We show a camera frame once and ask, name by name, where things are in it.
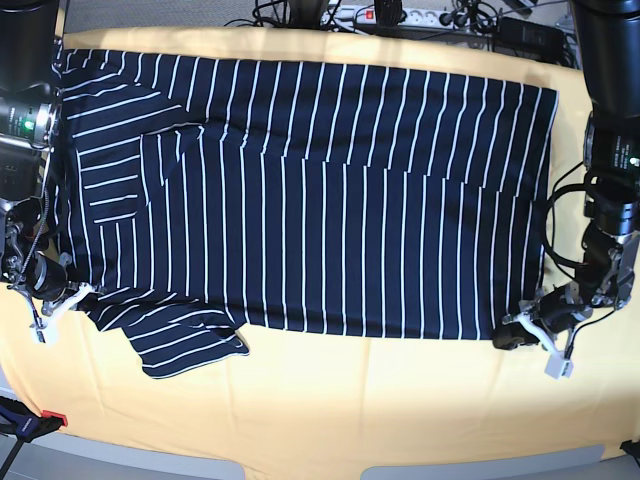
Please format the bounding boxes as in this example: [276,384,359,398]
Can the black clamp right corner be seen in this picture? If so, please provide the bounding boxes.
[620,440,640,461]

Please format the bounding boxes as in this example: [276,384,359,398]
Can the white power strip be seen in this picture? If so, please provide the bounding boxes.
[322,2,456,30]

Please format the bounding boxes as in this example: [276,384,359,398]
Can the black power adapter box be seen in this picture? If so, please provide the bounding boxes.
[493,17,564,58]

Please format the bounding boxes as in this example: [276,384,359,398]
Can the blue red bar clamp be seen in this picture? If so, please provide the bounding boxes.
[0,397,68,479]

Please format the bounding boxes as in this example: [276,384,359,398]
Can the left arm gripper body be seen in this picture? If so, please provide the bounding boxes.
[533,234,639,334]

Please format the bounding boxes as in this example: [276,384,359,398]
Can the yellow table cloth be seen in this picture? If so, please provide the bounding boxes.
[0,27,640,480]

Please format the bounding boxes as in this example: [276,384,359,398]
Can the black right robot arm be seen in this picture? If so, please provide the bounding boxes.
[1,1,72,315]

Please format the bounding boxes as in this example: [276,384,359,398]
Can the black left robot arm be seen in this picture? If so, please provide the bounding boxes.
[492,1,639,358]

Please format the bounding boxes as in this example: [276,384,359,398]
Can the navy white striped T-shirt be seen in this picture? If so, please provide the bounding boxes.
[51,49,558,379]

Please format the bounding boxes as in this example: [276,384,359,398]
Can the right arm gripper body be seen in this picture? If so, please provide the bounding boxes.
[1,197,70,304]

